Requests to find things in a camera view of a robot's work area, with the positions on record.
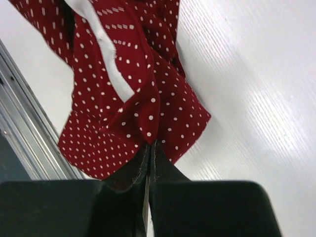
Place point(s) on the red polka dot skirt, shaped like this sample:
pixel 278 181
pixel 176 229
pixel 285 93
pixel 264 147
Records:
pixel 129 85

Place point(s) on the aluminium rail frame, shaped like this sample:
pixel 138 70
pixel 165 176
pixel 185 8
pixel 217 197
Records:
pixel 27 128

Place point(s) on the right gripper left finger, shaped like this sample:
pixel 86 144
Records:
pixel 113 207

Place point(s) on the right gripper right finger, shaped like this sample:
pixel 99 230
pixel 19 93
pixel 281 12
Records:
pixel 181 207

